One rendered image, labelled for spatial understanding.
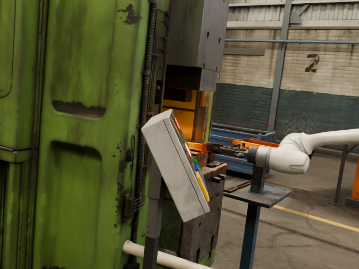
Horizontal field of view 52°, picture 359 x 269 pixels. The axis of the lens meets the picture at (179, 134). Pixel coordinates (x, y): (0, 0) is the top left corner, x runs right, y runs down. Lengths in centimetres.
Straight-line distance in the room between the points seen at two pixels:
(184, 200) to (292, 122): 865
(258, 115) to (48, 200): 854
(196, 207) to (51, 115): 82
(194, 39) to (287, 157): 61
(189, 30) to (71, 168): 76
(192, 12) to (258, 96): 841
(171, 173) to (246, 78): 919
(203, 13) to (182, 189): 81
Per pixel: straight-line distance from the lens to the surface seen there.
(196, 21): 156
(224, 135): 562
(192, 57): 155
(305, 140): 170
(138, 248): 152
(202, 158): 173
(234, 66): 1031
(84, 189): 161
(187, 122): 199
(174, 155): 97
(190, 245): 167
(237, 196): 206
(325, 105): 936
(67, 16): 165
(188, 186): 99
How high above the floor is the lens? 129
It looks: 8 degrees down
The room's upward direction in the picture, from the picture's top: 6 degrees clockwise
